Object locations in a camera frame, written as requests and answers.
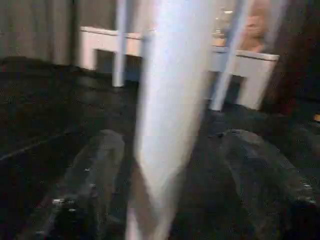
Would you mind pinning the black table mat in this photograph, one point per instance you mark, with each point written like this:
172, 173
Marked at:
50, 105

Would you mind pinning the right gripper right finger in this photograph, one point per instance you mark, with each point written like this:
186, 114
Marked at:
262, 195

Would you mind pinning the small yellow label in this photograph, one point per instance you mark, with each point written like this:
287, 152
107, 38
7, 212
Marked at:
317, 117

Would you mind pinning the white sideboard cabinet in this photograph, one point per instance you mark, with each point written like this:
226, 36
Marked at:
255, 67

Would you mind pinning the grey pleated curtain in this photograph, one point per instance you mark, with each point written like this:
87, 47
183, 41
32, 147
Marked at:
32, 27

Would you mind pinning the white plastic table leg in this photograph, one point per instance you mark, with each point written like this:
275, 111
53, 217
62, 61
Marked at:
121, 50
230, 50
172, 100

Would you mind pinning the pink plush toy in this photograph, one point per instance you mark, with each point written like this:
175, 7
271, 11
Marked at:
256, 27

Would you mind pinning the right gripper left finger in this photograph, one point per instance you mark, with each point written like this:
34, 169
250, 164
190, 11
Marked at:
95, 187

